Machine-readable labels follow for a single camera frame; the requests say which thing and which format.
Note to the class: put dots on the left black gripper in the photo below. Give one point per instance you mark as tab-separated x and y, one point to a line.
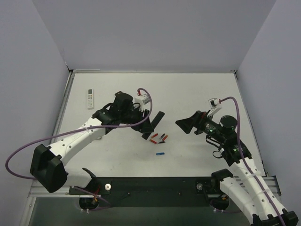
146	125

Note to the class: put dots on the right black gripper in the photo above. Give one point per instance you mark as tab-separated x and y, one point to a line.
196	125

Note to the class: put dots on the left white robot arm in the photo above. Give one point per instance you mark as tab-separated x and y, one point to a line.
48	162

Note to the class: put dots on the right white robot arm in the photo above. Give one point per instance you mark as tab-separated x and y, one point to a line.
242	181

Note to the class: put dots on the white air conditioner remote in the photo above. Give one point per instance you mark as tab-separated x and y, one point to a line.
90	99

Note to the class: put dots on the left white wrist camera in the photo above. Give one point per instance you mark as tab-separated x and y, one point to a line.
141	101

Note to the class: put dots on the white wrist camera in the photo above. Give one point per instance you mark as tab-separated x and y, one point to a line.
215	106
141	101

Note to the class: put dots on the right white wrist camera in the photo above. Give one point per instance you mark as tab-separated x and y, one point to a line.
215	106

